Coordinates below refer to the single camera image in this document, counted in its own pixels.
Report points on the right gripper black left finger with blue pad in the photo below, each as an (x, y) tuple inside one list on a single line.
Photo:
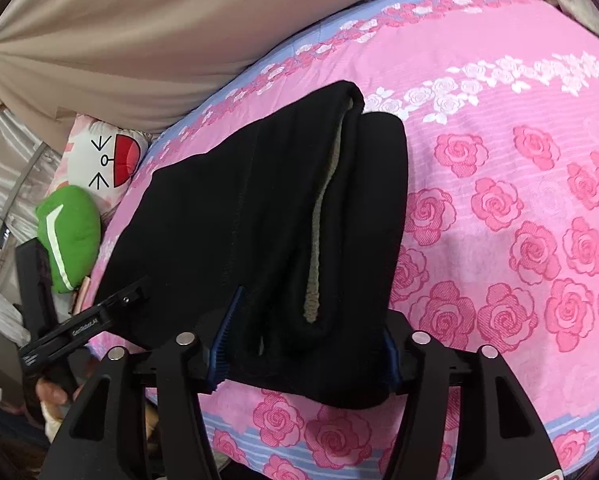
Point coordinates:
[(104, 433)]

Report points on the black pants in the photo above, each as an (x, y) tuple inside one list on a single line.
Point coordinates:
[(278, 247)]

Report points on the person's left hand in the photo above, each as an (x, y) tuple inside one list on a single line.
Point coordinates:
[(53, 400)]

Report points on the green plush toy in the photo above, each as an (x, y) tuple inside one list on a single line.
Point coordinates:
[(69, 228)]

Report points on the white cartoon face pillow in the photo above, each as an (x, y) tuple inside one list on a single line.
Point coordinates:
[(102, 159)]

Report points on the beige curtain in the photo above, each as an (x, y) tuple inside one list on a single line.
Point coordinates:
[(140, 64)]

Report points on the pink rose bed sheet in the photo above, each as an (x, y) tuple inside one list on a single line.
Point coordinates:
[(500, 102)]

